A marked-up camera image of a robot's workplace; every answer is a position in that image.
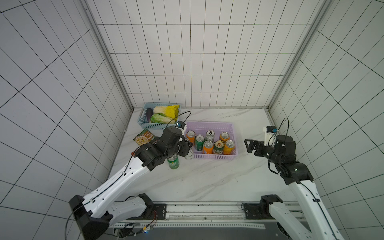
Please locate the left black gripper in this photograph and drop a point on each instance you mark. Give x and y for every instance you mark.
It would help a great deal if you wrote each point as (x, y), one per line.
(185, 146)

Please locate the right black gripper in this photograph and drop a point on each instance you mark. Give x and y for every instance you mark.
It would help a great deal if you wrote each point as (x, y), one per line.
(261, 149)

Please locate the green sprite can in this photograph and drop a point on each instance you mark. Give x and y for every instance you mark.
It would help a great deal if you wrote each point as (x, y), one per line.
(199, 142)
(173, 162)

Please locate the purple plastic basket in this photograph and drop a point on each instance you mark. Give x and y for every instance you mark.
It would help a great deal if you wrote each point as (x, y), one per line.
(217, 128)

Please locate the silver slim can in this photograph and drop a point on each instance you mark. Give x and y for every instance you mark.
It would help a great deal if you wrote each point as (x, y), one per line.
(190, 155)
(210, 135)

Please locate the silver slim can back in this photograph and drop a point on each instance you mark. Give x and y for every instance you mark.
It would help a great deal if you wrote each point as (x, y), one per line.
(190, 155)

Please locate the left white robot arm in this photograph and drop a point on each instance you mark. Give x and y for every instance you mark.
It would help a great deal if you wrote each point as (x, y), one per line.
(95, 212)

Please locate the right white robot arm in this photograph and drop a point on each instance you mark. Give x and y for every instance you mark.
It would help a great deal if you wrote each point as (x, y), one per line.
(301, 183)

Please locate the blue plastic basket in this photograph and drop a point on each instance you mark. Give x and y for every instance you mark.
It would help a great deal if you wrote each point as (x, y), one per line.
(142, 117)

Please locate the orange fanta can back left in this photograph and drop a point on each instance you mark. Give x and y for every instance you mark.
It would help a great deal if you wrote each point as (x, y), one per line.
(191, 135)

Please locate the orange fanta can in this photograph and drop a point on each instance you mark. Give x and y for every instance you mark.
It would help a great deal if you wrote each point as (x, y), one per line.
(191, 135)
(208, 147)
(224, 136)
(228, 147)

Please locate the orange fanta can front middle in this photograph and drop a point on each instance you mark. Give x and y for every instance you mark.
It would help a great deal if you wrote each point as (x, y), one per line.
(208, 147)

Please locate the orange fanta can front right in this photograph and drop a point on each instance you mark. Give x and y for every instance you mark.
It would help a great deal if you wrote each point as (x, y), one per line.
(228, 147)

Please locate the green brown can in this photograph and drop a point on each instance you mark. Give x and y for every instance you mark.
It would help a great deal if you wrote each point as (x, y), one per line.
(218, 147)

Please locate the orange fanta can back right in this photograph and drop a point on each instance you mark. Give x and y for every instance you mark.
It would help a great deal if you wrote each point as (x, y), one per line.
(224, 136)

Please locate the yellow napa cabbage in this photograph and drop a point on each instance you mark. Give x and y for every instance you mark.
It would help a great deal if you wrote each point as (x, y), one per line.
(169, 111)

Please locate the green lettuce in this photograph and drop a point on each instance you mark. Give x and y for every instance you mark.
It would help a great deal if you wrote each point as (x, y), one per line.
(161, 118)

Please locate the green snack packet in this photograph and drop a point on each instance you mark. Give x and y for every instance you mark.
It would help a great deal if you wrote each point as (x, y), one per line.
(144, 137)

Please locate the dark purple eggplant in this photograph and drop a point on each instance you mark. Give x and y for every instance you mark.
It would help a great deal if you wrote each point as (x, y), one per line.
(149, 113)

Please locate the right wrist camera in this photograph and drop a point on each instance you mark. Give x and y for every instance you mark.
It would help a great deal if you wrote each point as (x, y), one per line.
(270, 135)

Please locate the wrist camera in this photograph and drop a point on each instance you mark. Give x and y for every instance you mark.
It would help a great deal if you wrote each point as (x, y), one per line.
(270, 135)
(181, 126)

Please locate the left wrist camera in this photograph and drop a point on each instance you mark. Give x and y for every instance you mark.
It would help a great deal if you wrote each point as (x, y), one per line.
(181, 126)

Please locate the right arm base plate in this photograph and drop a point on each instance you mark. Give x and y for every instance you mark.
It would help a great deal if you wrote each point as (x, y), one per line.
(260, 211)

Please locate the aluminium mounting rail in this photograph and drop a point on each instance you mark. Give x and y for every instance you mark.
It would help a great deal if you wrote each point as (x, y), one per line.
(200, 215)

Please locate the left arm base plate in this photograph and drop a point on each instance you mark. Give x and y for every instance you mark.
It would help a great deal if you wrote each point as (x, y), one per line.
(157, 211)

